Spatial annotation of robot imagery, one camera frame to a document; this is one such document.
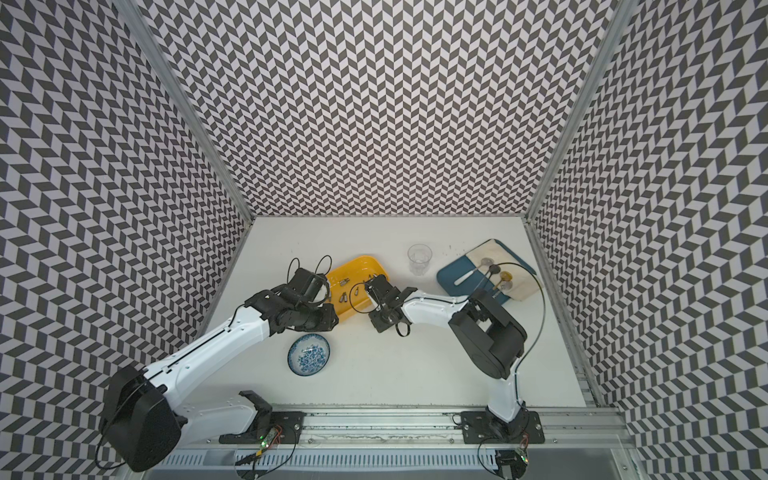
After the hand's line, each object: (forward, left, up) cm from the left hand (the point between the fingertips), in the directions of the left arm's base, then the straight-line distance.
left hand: (333, 324), depth 81 cm
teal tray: (+19, -40, -5) cm, 45 cm away
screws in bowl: (-6, +6, -8) cm, 12 cm away
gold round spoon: (+21, -55, -9) cm, 59 cm away
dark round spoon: (+24, -51, -9) cm, 57 cm away
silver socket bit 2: (+16, -4, -9) cm, 18 cm away
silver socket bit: (+18, 0, -7) cm, 19 cm away
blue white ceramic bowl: (-3, +9, -5) cm, 11 cm away
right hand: (+6, -13, -10) cm, 18 cm away
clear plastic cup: (+27, -25, -5) cm, 37 cm away
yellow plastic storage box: (+18, -1, -8) cm, 19 cm away
